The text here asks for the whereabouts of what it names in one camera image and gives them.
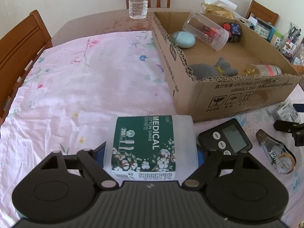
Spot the glass jar silver lid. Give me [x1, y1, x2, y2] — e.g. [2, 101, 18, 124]
[243, 64, 282, 76]

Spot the cotton swab box green label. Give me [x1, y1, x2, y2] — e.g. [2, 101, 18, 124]
[103, 115, 199, 184]

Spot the grey plush toy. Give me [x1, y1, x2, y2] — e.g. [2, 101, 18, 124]
[190, 57, 238, 80]

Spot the blue black toy train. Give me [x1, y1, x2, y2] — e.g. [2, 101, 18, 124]
[223, 23, 241, 42]

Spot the red toy train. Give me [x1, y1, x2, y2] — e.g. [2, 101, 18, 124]
[200, 25, 219, 43]

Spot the clear plastic jar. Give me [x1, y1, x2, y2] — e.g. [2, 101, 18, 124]
[182, 12, 229, 51]

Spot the light blue round case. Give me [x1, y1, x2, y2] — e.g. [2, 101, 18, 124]
[170, 31, 196, 49]

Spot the flat clear labelled box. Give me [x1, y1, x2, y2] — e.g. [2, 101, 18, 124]
[272, 101, 300, 123]

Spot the correction tape dispenser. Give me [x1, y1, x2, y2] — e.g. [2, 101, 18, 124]
[256, 129, 296, 174]

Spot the black digital timer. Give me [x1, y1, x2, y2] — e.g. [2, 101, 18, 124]
[198, 118, 253, 155]

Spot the clear pen holder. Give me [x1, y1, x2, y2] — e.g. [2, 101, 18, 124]
[279, 22, 301, 60]

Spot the small black-lid jar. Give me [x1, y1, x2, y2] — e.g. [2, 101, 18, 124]
[255, 19, 275, 42]

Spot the open cardboard box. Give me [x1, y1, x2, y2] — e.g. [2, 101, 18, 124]
[151, 12, 300, 121]

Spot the wooden chair far middle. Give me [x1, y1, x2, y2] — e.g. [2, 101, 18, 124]
[245, 0, 279, 26]

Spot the wooden chair near left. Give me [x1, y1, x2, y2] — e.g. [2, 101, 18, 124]
[1, 10, 53, 123]

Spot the gold tissue pack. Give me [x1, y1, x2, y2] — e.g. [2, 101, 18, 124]
[200, 0, 238, 20]

